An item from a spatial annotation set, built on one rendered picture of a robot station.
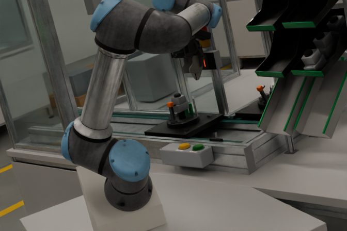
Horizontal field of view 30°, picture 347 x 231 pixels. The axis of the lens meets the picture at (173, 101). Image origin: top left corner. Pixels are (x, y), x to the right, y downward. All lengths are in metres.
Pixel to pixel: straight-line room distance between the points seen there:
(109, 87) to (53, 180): 1.45
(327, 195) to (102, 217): 0.69
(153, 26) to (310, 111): 0.77
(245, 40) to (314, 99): 5.56
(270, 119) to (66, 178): 1.15
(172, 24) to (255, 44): 6.03
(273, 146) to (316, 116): 0.27
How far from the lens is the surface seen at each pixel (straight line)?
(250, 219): 1.98
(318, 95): 2.24
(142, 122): 3.03
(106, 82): 1.77
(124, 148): 1.86
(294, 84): 2.31
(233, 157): 2.31
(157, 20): 1.67
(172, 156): 2.42
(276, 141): 2.42
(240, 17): 7.73
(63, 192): 3.15
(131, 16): 1.67
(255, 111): 2.63
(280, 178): 2.22
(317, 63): 2.11
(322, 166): 2.26
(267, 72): 2.20
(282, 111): 2.29
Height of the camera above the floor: 1.71
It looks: 14 degrees down
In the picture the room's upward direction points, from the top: 13 degrees counter-clockwise
